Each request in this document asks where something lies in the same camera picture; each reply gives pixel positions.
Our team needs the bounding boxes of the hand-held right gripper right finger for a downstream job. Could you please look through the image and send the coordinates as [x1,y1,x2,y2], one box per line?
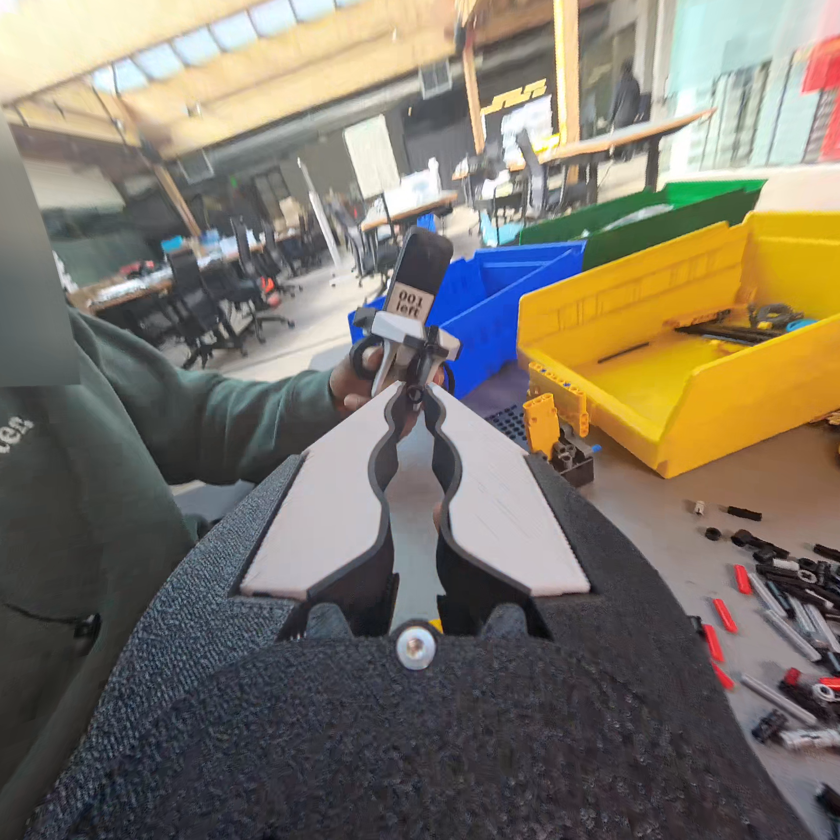
[423,384,592,598]

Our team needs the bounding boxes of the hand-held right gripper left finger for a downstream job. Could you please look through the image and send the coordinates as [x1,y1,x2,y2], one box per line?
[239,382,408,599]

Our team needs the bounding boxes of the small black lego connector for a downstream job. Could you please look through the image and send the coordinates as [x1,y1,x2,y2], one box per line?
[402,341,442,412]

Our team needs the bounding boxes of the black and yellow lego model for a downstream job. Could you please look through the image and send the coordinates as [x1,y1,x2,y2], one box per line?
[482,361,602,491]

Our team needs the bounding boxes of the person's left forearm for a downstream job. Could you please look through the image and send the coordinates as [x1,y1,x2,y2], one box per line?
[71,307,343,488]

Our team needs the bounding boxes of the heap of dark lego parts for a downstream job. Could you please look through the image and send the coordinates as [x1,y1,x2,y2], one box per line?
[671,302,819,350]

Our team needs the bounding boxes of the pile of small lego pieces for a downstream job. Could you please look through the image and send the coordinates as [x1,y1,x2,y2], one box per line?
[688,499,840,823]

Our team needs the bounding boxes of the person's left hand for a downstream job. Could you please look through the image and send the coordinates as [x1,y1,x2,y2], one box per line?
[328,346,448,442]

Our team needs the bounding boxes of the blue plastic bin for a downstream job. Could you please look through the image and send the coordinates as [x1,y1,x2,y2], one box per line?
[348,239,589,401]

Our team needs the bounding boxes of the whiteboard with writing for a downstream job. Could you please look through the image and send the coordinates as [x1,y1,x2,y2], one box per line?
[341,113,403,202]

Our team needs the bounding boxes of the long wooden work table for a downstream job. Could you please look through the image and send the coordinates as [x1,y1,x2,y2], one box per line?
[451,108,718,206]

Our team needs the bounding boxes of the green plastic bin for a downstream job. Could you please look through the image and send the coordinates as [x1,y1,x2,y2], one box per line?
[517,178,770,272]

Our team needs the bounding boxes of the yellow plastic bin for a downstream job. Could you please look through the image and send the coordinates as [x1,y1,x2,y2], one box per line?
[516,210,840,481]

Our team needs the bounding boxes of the person's green sweatshirt torso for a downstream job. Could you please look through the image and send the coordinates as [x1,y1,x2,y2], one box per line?
[0,386,199,840]

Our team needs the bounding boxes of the red and blue storage rack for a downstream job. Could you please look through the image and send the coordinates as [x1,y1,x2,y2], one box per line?
[799,36,840,166]

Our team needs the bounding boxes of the black earphone with cable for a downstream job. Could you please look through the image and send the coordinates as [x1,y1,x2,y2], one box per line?
[0,600,104,658]

